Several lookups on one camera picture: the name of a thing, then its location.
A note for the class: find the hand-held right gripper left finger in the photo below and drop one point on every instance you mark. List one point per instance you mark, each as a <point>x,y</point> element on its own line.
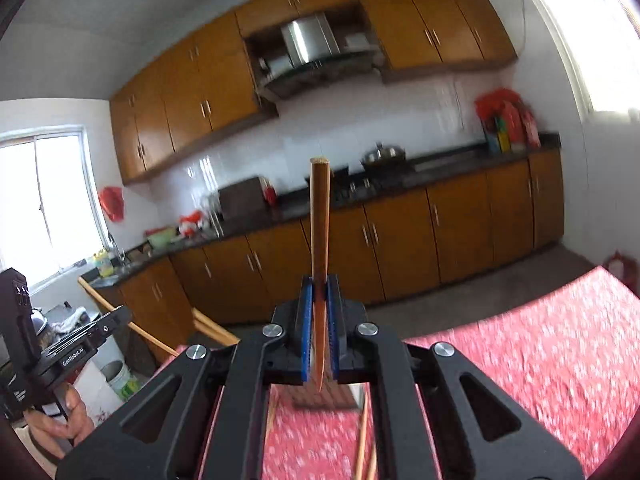
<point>240,400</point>

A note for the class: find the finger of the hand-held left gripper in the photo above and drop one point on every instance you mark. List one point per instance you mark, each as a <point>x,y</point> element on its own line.
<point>112,325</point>

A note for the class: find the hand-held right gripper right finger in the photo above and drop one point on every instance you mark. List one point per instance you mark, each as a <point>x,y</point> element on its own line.
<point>395,400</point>

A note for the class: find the person's left hand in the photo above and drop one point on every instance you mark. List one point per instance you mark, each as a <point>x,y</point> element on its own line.
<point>75,425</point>

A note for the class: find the white rag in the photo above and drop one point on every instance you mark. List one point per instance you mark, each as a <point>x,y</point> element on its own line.
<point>70,317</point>

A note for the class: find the white plastic bucket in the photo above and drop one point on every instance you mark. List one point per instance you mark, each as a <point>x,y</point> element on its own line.
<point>116,380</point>

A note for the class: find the yellow dish soap bottle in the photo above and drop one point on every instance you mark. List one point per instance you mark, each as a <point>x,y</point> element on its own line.
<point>105,266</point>

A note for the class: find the metal faucet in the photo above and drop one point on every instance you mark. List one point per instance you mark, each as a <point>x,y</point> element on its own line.
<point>114,247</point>

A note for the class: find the green basin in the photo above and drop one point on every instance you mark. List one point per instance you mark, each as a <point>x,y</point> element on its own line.
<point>162,239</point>

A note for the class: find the hanging red plastic bag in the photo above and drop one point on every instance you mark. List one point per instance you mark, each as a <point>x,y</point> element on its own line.
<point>111,202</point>

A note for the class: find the window beside sink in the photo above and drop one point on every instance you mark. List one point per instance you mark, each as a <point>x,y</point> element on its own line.
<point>50,200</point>

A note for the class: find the red white plastic bag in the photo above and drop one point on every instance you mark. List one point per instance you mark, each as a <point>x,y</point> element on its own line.
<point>192,220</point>

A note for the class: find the red floral tablecloth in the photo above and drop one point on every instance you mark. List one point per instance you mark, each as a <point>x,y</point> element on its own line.
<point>525,360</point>

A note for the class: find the wooden base cabinets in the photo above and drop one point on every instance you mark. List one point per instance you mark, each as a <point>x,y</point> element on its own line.
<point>400,240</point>

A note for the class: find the small red bottle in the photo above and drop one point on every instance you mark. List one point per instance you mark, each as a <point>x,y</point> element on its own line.
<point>270,195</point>

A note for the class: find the black gas stove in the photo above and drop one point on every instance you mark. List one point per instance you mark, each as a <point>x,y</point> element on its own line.
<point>360,187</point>

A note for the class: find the dark pot with lid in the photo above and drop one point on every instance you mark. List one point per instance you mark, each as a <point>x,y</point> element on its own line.
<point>382,155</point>

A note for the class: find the black kitchen countertop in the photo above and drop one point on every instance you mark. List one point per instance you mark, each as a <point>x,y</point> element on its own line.
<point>465,157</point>

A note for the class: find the green yellow box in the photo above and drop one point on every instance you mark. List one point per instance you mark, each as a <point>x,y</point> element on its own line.
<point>498,137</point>

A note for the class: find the red bag over condiments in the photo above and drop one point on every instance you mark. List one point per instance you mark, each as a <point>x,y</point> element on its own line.
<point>495,100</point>

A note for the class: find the steel range hood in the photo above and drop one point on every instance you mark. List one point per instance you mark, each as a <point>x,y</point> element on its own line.
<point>305,40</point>

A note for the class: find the bright window near condiments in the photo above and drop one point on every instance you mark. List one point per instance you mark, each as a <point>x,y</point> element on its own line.
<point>600,35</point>

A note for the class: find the wooden wall cabinets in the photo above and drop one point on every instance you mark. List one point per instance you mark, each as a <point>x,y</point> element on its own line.
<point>200,90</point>

